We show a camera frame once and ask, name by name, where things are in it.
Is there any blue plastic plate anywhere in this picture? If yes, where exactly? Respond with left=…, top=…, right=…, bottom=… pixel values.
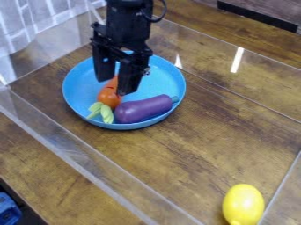
left=62, top=55, right=185, bottom=130

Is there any yellow toy lemon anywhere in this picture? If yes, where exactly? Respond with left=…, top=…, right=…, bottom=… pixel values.
left=221, top=184, right=264, bottom=225

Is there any blue object at corner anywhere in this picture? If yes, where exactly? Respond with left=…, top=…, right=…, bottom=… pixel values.
left=0, top=192, right=22, bottom=225

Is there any purple toy eggplant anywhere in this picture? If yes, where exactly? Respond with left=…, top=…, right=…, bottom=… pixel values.
left=113, top=94, right=179, bottom=124

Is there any white checkered curtain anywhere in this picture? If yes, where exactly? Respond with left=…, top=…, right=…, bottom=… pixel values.
left=0, top=0, right=105, bottom=57

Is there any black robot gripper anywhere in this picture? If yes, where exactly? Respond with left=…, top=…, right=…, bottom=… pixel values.
left=92, top=0, right=153, bottom=96

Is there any clear acrylic barrier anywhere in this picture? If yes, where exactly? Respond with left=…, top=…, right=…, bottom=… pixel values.
left=0, top=5, right=301, bottom=225

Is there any orange toy carrot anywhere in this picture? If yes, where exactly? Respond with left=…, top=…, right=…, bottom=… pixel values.
left=86, top=76, right=121, bottom=124

